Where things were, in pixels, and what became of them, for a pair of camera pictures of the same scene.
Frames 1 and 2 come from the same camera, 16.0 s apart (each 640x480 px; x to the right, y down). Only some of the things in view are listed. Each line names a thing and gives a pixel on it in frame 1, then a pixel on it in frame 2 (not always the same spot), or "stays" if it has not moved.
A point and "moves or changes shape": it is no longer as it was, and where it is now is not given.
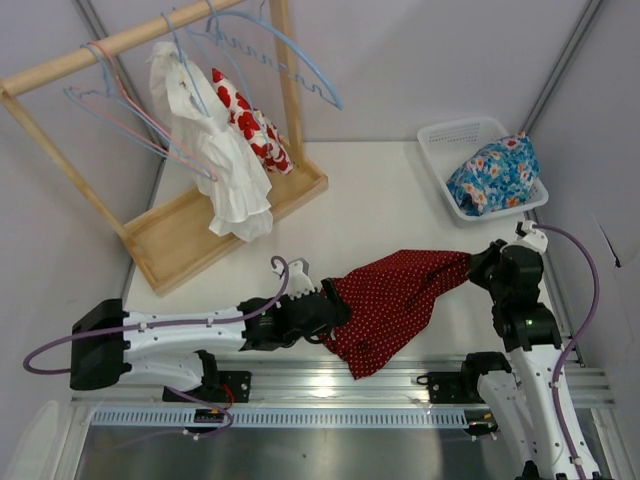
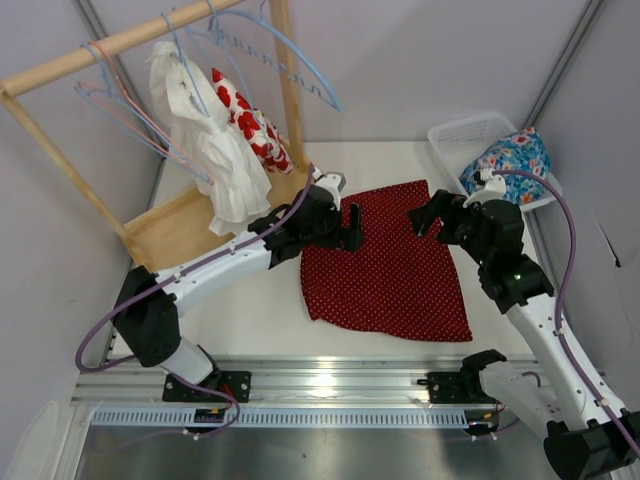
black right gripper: (486, 265) to (441, 214)
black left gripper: (329, 307) to (347, 233)
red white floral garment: (258, 130) stays
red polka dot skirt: (390, 304) moves or changes shape
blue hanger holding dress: (184, 65) stays
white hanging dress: (231, 182) stays
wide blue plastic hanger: (307, 85) stays
